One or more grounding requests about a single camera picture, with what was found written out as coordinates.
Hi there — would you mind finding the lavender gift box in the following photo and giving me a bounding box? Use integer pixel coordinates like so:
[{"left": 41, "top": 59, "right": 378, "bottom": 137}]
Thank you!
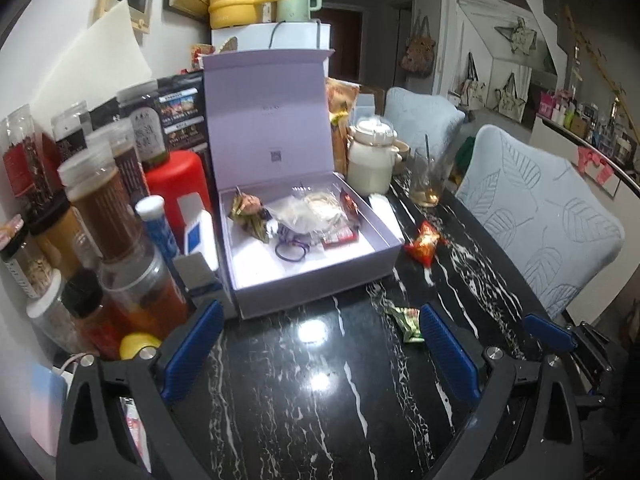
[{"left": 202, "top": 49, "right": 406, "bottom": 320}]

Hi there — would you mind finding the orange snack bag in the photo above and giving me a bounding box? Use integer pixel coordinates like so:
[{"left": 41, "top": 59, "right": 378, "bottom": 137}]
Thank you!
[{"left": 325, "top": 77, "right": 361, "bottom": 176}]

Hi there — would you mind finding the white foam board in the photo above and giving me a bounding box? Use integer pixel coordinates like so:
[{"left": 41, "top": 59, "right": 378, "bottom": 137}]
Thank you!
[{"left": 30, "top": 0, "right": 153, "bottom": 116}]

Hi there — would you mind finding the brown spice jar white cap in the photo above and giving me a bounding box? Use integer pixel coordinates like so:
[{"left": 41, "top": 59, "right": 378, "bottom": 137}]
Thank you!
[
  {"left": 57, "top": 150, "right": 148, "bottom": 261},
  {"left": 85, "top": 119, "right": 151, "bottom": 201}
]

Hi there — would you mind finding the cream ceramic jar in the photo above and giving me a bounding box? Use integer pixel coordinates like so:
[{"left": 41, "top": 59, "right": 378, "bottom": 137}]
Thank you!
[{"left": 346, "top": 116, "right": 408, "bottom": 195}]

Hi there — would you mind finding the nut jar pink lid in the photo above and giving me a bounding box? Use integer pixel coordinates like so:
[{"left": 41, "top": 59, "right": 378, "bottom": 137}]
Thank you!
[{"left": 0, "top": 214, "right": 53, "bottom": 301}]

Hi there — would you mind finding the clear plastic bag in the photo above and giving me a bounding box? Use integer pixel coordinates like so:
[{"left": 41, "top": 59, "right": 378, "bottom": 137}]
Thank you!
[{"left": 270, "top": 187, "right": 351, "bottom": 238}]

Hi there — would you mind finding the clear glass jar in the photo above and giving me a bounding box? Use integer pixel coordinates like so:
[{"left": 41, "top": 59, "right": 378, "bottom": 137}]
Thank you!
[{"left": 97, "top": 247, "right": 188, "bottom": 341}]

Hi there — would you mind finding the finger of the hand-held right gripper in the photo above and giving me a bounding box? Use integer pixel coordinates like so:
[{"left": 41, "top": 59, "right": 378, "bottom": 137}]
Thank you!
[{"left": 524, "top": 313, "right": 581, "bottom": 355}]

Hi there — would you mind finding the glass cup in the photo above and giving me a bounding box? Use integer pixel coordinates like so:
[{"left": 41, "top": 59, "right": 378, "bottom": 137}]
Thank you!
[{"left": 411, "top": 147, "right": 448, "bottom": 207}]

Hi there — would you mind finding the far white chair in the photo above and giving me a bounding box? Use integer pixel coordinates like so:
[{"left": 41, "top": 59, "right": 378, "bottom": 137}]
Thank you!
[{"left": 384, "top": 86, "right": 466, "bottom": 161}]

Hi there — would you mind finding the white chair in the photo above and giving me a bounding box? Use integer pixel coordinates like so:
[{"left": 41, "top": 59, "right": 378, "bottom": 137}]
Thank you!
[
  {"left": 384, "top": 86, "right": 466, "bottom": 161},
  {"left": 455, "top": 125, "right": 626, "bottom": 321}
]

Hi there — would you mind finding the yellow enamel pot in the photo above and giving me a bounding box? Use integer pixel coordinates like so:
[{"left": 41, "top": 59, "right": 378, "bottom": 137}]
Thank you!
[{"left": 207, "top": 0, "right": 291, "bottom": 30}]

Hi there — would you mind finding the green cloth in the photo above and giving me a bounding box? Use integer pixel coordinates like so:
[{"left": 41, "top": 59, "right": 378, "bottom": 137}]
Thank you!
[{"left": 452, "top": 136, "right": 476, "bottom": 176}]

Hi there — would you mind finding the brown patterned tote bag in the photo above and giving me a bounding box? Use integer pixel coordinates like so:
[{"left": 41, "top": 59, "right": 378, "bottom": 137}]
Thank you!
[{"left": 400, "top": 16, "right": 437, "bottom": 78}]

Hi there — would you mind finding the yellow bamboo branch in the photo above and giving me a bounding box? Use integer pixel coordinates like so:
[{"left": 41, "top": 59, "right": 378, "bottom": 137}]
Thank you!
[{"left": 565, "top": 5, "right": 626, "bottom": 106}]

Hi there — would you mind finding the red snack packet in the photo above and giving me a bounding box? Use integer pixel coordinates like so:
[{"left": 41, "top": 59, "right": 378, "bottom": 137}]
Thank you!
[{"left": 404, "top": 221, "right": 448, "bottom": 267}]

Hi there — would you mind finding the white blue carton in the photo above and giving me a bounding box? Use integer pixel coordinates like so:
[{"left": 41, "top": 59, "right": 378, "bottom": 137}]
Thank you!
[{"left": 177, "top": 195, "right": 219, "bottom": 271}]

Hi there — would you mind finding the red snack bag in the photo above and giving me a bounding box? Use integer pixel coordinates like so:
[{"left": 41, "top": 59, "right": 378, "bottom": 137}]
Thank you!
[{"left": 190, "top": 44, "right": 216, "bottom": 71}]

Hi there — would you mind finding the pastel pink blue card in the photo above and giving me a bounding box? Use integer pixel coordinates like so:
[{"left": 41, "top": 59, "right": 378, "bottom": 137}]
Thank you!
[{"left": 29, "top": 364, "right": 68, "bottom": 456}]

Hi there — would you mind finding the white tote bag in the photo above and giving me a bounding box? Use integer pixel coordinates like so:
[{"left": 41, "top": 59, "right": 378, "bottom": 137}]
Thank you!
[
  {"left": 460, "top": 52, "right": 487, "bottom": 110},
  {"left": 492, "top": 72, "right": 528, "bottom": 121}
]

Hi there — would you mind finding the near white chair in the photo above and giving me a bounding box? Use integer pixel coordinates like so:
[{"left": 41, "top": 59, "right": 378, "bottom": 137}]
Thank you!
[{"left": 455, "top": 125, "right": 626, "bottom": 321}]

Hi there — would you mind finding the purple drawstring sachet bag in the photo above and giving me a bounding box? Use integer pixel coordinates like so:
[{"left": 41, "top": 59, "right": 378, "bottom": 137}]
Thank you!
[{"left": 265, "top": 217, "right": 308, "bottom": 263}]

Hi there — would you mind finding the row of cosmetic bottles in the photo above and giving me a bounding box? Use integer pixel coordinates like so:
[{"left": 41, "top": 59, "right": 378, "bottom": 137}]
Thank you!
[{"left": 537, "top": 87, "right": 636, "bottom": 161}]

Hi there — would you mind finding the star wall decoration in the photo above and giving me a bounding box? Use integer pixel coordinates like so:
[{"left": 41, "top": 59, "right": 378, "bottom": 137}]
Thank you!
[{"left": 494, "top": 17, "right": 538, "bottom": 56}]

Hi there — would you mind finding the black label jar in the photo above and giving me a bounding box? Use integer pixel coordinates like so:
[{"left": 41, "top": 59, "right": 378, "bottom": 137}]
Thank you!
[{"left": 52, "top": 101, "right": 93, "bottom": 161}]

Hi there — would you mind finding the pink bow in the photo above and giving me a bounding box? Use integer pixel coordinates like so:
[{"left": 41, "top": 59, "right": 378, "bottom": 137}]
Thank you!
[{"left": 577, "top": 146, "right": 615, "bottom": 183}]

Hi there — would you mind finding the green snack packet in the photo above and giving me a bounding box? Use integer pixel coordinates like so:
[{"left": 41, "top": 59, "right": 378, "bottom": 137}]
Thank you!
[{"left": 385, "top": 306, "right": 426, "bottom": 345}]

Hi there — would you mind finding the white appliance box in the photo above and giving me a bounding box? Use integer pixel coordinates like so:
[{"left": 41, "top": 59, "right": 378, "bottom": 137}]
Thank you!
[{"left": 211, "top": 21, "right": 332, "bottom": 78}]

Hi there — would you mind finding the green white label bottle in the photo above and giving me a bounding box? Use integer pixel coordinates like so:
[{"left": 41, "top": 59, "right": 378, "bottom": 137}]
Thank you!
[{"left": 117, "top": 80, "right": 168, "bottom": 171}]

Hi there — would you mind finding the red canister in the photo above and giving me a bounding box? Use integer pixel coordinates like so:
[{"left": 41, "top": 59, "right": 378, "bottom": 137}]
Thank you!
[{"left": 145, "top": 151, "right": 213, "bottom": 251}]

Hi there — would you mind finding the white cable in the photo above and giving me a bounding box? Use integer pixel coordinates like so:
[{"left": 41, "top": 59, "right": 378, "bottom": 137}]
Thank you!
[{"left": 52, "top": 352, "right": 88, "bottom": 376}]

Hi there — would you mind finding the white cap seed jar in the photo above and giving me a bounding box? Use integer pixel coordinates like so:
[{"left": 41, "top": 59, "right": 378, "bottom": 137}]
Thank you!
[{"left": 26, "top": 270, "right": 86, "bottom": 356}]

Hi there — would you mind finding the black cap chili bottle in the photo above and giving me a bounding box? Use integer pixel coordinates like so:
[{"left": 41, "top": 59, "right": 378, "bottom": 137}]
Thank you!
[{"left": 62, "top": 269, "right": 126, "bottom": 358}]

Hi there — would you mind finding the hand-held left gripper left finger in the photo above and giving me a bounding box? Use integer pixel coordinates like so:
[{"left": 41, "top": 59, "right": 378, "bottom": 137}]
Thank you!
[{"left": 56, "top": 300, "right": 226, "bottom": 480}]

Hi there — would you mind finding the green pink wrapped sachet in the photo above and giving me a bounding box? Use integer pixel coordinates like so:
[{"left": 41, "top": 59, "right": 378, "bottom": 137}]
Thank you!
[{"left": 228, "top": 187, "right": 273, "bottom": 243}]

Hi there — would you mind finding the yellow round cap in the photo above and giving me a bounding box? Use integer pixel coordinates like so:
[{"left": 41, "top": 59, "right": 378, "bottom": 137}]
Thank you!
[{"left": 120, "top": 334, "right": 161, "bottom": 361}]

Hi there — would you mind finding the small dark red packet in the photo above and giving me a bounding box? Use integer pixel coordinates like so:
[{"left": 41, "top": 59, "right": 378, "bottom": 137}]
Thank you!
[{"left": 339, "top": 187, "right": 362, "bottom": 226}]

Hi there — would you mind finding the tall red label jar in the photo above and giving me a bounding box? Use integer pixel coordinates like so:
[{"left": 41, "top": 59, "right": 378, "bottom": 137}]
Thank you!
[{"left": 2, "top": 104, "right": 56, "bottom": 211}]

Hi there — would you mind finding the blue white tube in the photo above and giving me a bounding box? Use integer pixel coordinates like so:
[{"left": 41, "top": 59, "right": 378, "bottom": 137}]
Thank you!
[{"left": 135, "top": 195, "right": 181, "bottom": 261}]

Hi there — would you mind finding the red white flat packet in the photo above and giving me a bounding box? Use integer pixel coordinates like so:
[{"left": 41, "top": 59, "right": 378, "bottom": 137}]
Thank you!
[{"left": 320, "top": 225, "right": 361, "bottom": 251}]

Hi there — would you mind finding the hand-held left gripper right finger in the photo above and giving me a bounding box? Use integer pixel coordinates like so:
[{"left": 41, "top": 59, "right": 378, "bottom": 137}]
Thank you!
[{"left": 419, "top": 302, "right": 586, "bottom": 480}]

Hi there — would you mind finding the black cable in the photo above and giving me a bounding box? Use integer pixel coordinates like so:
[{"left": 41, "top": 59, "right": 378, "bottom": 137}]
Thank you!
[{"left": 267, "top": 20, "right": 288, "bottom": 50}]

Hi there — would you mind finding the yellow powder jar black cap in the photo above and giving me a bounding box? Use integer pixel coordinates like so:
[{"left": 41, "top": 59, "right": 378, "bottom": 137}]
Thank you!
[{"left": 27, "top": 195, "right": 86, "bottom": 281}]

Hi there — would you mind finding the dark printed box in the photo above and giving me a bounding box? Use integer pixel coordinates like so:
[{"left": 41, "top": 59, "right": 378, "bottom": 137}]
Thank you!
[{"left": 155, "top": 74, "right": 208, "bottom": 153}]

